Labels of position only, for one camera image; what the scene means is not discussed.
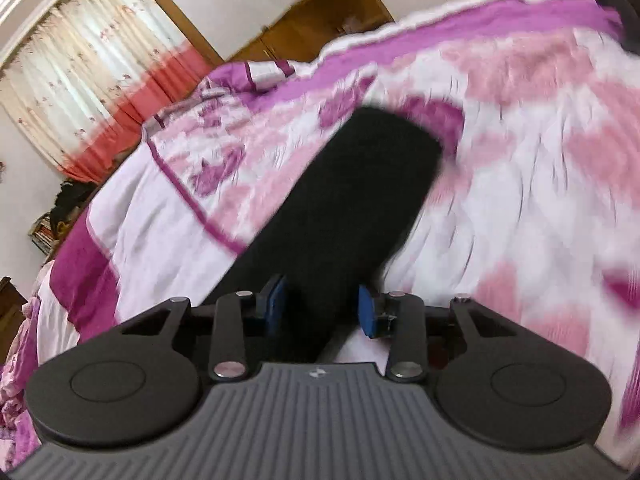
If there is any dark clothes pile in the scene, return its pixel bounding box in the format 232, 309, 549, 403
52, 179, 99, 242

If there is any white and red curtain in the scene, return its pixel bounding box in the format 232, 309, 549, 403
0, 0, 214, 184

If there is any dark wooden furniture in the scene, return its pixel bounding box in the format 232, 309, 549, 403
0, 276, 29, 362

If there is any wooden cabinet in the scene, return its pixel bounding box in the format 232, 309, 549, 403
227, 0, 396, 64

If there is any black cloth garment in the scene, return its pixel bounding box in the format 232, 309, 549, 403
197, 106, 444, 364

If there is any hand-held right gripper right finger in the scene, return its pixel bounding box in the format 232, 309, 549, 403
358, 285, 522, 382

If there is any dark cloth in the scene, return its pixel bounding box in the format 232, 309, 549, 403
592, 0, 640, 54

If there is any wooden window frame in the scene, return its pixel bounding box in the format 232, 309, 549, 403
120, 0, 225, 67

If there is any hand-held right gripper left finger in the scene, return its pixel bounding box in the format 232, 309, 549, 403
121, 275, 289, 381

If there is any pink purple floral blanket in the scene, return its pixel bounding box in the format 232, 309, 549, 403
0, 0, 640, 467

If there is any stack of books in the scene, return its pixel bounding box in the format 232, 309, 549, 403
27, 212, 67, 257

